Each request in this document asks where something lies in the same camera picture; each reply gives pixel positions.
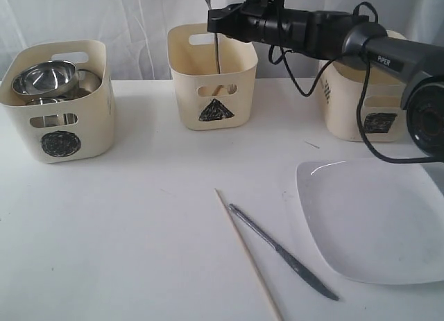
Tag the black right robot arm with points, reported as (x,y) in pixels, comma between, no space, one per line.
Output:
(356,40)

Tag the cream bin with square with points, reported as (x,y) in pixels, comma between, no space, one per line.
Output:
(338,92)

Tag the white square plate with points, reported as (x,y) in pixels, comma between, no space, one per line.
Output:
(375,222)

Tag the steel bowl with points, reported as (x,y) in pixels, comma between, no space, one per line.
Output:
(50,78)

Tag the steel table knife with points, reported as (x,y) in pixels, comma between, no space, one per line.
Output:
(300,269)

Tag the wooden chopstick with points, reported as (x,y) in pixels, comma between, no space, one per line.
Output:
(274,309)

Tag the cream bin with triangle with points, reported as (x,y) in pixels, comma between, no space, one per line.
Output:
(193,70)

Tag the small steel fork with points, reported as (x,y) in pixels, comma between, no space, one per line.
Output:
(231,89)

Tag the steel mug with handle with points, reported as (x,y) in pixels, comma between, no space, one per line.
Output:
(89,82)

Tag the wooden chopstick crossing cutlery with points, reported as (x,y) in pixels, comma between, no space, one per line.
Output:
(217,90)

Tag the cream bin with circle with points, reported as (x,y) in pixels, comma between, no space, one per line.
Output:
(91,135)

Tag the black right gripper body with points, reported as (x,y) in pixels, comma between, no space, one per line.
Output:
(263,21)

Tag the steel spoon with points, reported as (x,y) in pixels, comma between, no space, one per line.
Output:
(216,42)

